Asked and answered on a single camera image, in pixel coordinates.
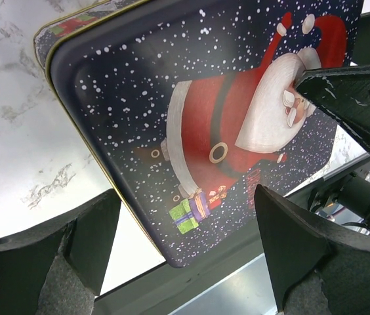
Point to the gold tin lid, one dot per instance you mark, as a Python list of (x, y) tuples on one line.
[(307, 131)]

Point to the square cookie tin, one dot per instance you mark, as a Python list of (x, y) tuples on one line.
[(163, 93)]

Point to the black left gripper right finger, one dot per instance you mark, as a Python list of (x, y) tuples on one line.
[(315, 266)]

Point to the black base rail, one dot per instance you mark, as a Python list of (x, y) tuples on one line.
[(258, 264)]

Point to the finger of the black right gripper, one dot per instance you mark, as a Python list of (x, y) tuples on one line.
[(344, 95)]

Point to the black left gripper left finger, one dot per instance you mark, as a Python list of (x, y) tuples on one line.
[(58, 266)]

